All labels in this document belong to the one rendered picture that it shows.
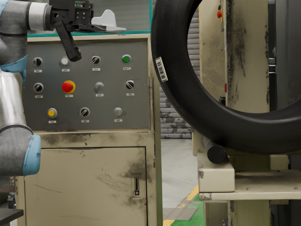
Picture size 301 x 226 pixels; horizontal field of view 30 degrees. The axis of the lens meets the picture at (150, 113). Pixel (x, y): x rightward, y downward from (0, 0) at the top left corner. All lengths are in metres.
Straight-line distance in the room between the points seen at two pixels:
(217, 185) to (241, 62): 0.50
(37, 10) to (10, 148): 0.39
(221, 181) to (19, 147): 0.58
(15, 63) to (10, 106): 0.23
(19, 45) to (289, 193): 0.81
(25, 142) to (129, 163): 0.62
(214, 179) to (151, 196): 0.78
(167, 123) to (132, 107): 8.73
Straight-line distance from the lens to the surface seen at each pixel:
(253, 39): 1.78
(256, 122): 1.39
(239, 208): 1.81
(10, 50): 1.57
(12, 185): 4.99
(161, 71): 1.40
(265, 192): 1.44
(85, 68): 2.20
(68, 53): 1.52
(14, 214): 1.69
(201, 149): 1.75
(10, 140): 1.64
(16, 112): 1.76
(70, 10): 1.52
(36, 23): 1.54
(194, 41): 10.79
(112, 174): 2.16
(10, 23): 1.56
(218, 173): 1.41
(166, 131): 10.91
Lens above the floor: 1.08
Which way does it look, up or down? 3 degrees down
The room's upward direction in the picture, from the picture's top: 2 degrees counter-clockwise
